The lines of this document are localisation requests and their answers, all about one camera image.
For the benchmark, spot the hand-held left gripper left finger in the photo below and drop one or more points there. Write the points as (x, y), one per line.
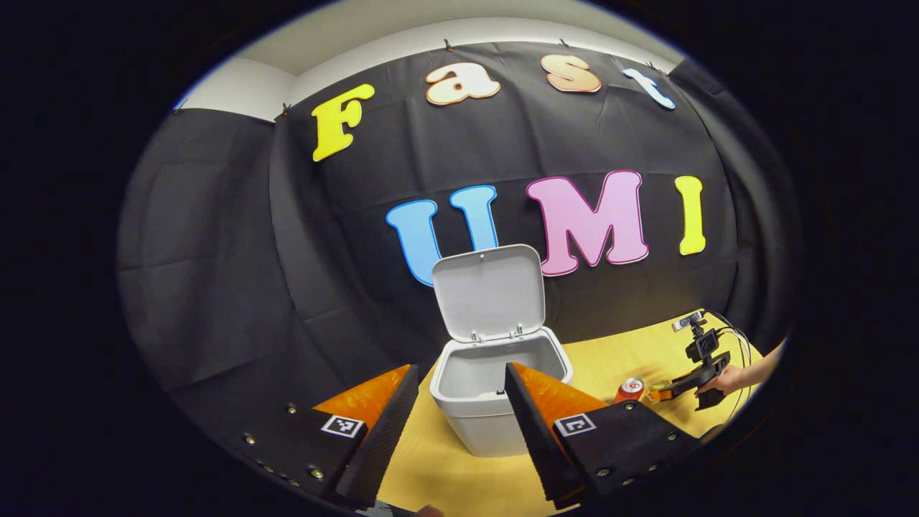
(380, 438)

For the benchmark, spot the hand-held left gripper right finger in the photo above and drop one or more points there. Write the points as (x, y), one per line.
(535, 438)

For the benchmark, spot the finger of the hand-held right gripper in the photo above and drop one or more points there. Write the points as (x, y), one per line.
(670, 393)

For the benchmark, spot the red pop can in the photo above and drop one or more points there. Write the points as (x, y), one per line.
(630, 391)

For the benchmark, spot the white desktop garbage bin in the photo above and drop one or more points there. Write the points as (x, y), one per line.
(488, 294)

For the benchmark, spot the wooden desktop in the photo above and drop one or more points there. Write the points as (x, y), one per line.
(617, 359)

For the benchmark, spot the black backdrop cloth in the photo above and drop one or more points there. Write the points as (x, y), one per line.
(251, 251)

